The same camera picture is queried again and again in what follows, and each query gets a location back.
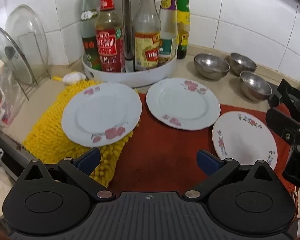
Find large glass pot lid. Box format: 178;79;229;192
5;4;49;81

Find red mat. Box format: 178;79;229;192
109;92;298;196

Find clear bottle green label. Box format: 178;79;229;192
80;0;102;71

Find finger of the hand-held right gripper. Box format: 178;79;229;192
277;78;300;112
266;107;300;189

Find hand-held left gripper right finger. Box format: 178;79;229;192
183;149;275;202

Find green yellow label bottle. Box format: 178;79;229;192
176;0;191;60

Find yellow cap bottle yellow label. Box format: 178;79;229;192
132;0;162;72

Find clear plastic bag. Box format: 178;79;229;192
0;60;23;128

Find white rotating condiment rack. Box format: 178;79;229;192
77;0;178;88

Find small steel bowl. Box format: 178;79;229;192
229;52;257;77
239;70;273;102

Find glass lid black knob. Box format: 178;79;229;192
0;25;35;85

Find white yellow scrubber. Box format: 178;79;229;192
52;71;87;85

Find white plate pink flowers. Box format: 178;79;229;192
146;78;221;131
61;82;142;147

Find dark sauce bottle red label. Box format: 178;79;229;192
94;0;127;73

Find clear bottle purple label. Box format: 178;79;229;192
158;0;178;65

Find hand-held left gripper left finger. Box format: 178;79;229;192
21;147;115;202

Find large steel bowl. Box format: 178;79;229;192
194;53;230;80

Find small plate colourful flower rim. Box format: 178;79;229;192
212;111;278;170

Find yellow chenille mat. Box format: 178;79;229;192
22;80;141;188

